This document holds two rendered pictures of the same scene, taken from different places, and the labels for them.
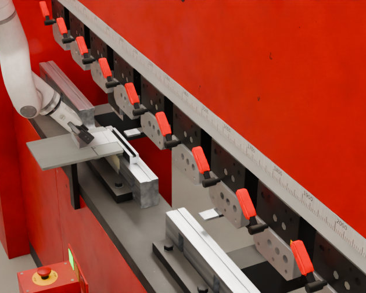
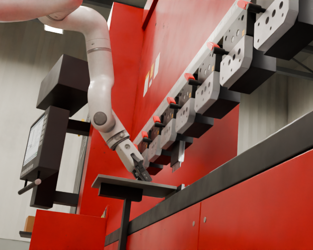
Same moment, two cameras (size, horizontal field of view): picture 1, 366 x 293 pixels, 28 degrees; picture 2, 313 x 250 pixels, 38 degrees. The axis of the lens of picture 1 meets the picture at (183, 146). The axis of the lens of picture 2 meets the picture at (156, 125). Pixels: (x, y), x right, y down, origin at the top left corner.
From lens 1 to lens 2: 155 cm
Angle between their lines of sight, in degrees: 51
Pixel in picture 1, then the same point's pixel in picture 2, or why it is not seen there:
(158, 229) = not seen: hidden behind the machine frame
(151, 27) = (210, 11)
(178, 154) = (225, 69)
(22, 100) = (97, 105)
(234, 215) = (281, 11)
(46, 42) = (132, 216)
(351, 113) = not seen: outside the picture
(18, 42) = (107, 70)
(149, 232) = not seen: hidden behind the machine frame
